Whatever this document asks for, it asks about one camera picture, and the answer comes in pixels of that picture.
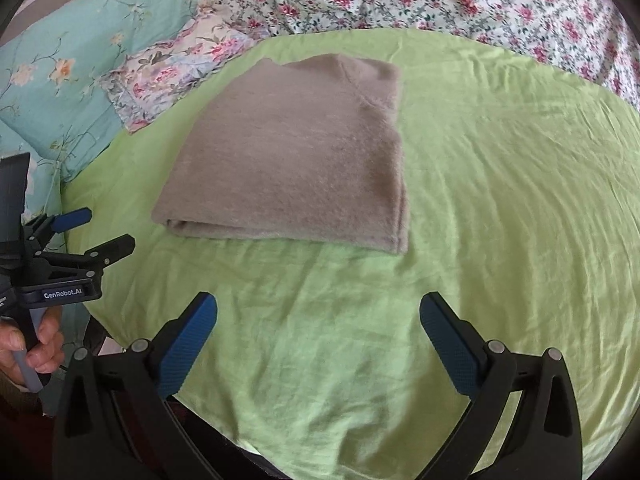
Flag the green bed sheet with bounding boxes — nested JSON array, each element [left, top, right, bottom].
[[63, 29, 639, 479]]

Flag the white red floral quilt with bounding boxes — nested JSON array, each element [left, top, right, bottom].
[[210, 0, 639, 106]]

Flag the teal floral pillow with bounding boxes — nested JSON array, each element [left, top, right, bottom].
[[1, 0, 198, 219]]

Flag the left hand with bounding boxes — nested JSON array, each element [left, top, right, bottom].
[[0, 305, 66, 387]]

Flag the pastel floral cloth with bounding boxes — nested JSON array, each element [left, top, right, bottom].
[[99, 6, 269, 133]]

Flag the beige knit sweater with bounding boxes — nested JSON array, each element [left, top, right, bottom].
[[152, 54, 409, 254]]

